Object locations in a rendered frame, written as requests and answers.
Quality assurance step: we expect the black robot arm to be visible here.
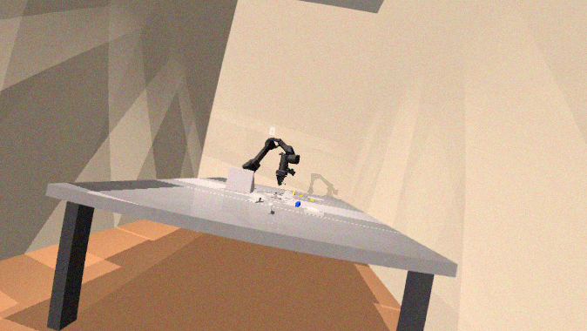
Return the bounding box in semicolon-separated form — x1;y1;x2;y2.
242;138;300;176

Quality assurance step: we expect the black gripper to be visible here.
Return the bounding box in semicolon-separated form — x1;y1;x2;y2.
276;162;288;186

